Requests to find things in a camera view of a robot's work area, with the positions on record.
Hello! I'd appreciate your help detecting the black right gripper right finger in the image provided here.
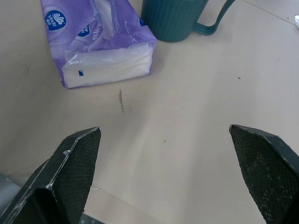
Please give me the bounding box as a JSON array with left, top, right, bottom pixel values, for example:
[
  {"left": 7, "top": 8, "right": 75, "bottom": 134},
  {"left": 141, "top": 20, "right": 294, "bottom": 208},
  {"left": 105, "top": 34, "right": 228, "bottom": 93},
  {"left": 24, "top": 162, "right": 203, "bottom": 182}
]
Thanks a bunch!
[{"left": 229, "top": 124, "right": 299, "bottom": 224}]

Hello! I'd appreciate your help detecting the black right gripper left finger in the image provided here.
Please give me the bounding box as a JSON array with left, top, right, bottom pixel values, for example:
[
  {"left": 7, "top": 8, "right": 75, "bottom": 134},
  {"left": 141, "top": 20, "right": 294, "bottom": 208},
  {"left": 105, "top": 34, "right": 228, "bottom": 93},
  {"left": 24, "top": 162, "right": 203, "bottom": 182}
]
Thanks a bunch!
[{"left": 0, "top": 126, "right": 101, "bottom": 224}]

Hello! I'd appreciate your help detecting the purple tissue pack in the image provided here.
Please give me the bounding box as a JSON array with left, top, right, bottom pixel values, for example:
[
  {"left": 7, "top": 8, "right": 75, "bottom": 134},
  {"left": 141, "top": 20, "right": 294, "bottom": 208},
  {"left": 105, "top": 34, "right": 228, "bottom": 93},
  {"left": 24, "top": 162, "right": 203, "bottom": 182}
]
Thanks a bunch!
[{"left": 40, "top": 0, "right": 157, "bottom": 89}]

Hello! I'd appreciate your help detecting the teal ribbed mug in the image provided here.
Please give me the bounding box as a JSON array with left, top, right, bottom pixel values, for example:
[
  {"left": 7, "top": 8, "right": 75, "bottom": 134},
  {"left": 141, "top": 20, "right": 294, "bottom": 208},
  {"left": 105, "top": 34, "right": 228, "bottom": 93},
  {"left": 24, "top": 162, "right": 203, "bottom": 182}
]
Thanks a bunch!
[{"left": 140, "top": 0, "right": 231, "bottom": 43}]

